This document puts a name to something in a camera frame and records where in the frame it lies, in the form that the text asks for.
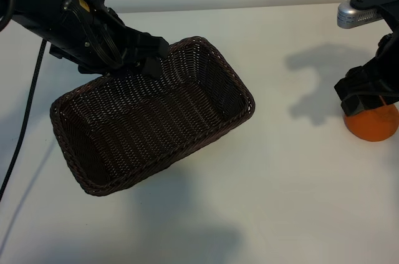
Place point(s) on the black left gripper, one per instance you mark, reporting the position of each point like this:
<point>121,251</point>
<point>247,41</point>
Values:
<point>81,42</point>

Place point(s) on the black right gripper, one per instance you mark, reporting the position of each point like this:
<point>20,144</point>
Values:
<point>374,80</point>

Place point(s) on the orange fruit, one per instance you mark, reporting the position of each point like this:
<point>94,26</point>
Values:
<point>371,126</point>

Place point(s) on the dark brown woven basket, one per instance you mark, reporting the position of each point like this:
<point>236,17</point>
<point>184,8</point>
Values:
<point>156,120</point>

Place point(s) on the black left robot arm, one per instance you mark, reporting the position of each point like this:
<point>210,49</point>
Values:
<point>31,2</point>

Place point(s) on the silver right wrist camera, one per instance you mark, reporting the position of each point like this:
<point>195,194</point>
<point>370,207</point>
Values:
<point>349,17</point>

